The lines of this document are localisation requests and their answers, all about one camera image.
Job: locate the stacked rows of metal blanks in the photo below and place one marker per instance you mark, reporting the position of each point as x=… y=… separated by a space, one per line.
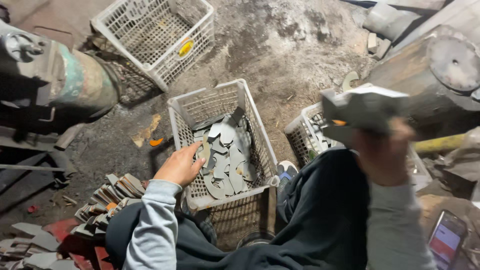
x=108 y=204

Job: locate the single curved metal blank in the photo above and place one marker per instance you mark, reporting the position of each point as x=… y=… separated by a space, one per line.
x=349 y=80

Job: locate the smartphone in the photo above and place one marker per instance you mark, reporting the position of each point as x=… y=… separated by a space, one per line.
x=446 y=240

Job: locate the empty white plastic crate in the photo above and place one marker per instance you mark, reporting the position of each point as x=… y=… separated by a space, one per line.
x=153 y=37

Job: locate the stack of grey metal blanks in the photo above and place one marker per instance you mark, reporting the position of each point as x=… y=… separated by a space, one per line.
x=360 y=110

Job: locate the rusty green machine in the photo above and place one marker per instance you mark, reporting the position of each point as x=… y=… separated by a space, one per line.
x=56 y=82

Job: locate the person's left hand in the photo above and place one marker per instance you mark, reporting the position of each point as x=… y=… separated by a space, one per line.
x=179 y=167

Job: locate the person's dark trousers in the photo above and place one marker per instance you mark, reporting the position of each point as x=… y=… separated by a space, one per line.
x=285 y=221

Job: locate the orange plastic scrap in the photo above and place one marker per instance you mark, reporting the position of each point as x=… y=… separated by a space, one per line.
x=156 y=141

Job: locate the round metal bowl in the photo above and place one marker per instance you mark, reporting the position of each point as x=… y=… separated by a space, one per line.
x=255 y=238

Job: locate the person's right hand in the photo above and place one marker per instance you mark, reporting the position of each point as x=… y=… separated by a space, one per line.
x=382 y=150

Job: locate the small white plastic crate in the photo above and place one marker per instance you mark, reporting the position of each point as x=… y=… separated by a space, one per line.
x=303 y=137

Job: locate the person's sneaker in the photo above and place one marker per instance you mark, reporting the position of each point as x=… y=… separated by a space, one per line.
x=286 y=173

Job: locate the white plastic crate with blanks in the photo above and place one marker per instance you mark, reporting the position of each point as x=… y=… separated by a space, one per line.
x=221 y=150

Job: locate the yellow bar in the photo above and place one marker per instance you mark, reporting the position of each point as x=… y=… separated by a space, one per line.
x=438 y=143

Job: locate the loose grey metal offcuts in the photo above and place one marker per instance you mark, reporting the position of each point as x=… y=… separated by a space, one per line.
x=30 y=247

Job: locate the round metal disc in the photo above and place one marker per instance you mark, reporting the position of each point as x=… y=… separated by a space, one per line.
x=454 y=63

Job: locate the pile of grey metal blanks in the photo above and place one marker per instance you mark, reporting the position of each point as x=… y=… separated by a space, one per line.
x=225 y=153

